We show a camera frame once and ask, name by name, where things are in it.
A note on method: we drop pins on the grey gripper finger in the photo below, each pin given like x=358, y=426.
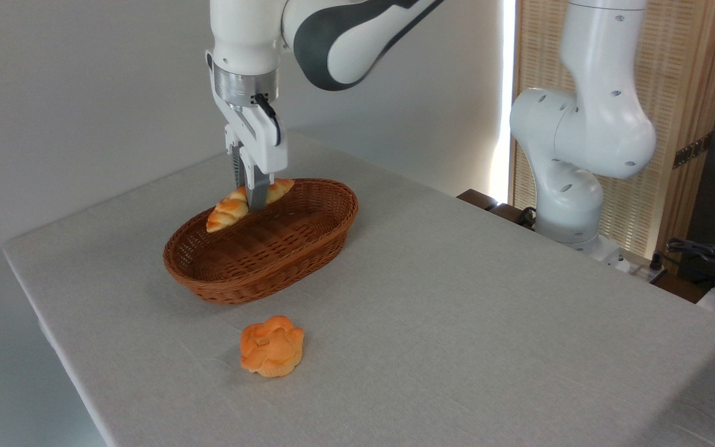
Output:
x=237, y=167
x=257, y=189

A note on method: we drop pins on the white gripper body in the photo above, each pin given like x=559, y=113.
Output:
x=261, y=139

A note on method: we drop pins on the long braided bread loaf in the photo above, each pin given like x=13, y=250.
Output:
x=224, y=214

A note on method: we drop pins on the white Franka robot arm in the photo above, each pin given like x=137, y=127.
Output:
x=345, y=43

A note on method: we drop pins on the round knotted bread roll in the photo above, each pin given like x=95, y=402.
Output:
x=272, y=347

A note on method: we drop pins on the brown wicker oval basket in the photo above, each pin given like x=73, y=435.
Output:
x=258, y=261

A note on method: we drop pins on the grey tablecloth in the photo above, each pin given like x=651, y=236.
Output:
x=457, y=341

